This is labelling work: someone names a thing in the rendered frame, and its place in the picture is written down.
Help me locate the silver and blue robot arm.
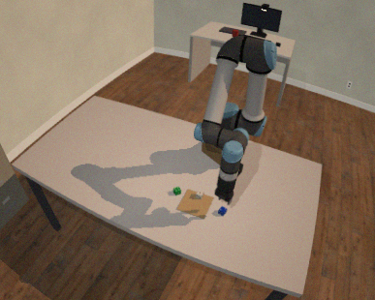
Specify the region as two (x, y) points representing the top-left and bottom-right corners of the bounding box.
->
(194, 36), (277, 174)

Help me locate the tan square mat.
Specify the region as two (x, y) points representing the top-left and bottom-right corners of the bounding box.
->
(177, 189), (214, 219)

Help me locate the green die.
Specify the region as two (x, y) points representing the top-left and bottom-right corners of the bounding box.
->
(173, 187), (181, 195)

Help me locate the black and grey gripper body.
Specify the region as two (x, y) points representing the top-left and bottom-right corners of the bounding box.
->
(214, 164), (243, 202)

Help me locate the blue die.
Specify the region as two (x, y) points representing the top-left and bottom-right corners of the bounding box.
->
(218, 206), (227, 216)

